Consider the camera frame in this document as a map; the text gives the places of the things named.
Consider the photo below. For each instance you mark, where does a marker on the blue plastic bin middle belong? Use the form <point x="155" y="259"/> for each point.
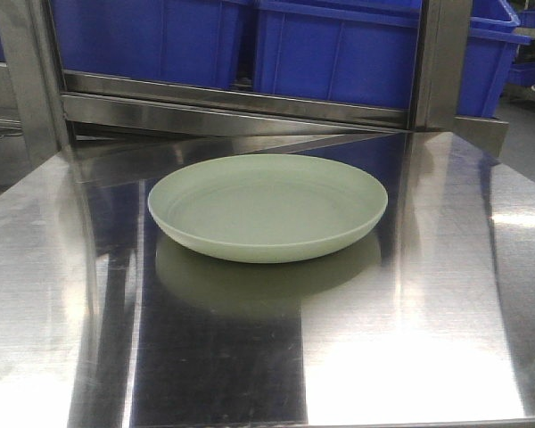
<point x="339" y="51"/>

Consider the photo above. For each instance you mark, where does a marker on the blue plastic bin right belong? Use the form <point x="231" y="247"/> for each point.
<point x="491" y="48"/>

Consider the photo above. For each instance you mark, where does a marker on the blue plastic bin left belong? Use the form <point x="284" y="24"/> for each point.
<point x="188" y="42"/>

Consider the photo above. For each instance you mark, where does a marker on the blue bin far right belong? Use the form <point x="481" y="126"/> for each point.
<point x="522" y="72"/>

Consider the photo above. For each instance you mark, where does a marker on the stainless steel shelf frame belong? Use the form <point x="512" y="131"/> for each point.
<point x="50" y="100"/>

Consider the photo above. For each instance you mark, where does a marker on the blue plastic bin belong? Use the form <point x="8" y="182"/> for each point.
<point x="339" y="51"/>
<point x="491" y="48"/>
<point x="188" y="42"/>

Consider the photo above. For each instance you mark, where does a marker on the green round plate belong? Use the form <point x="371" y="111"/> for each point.
<point x="267" y="208"/>

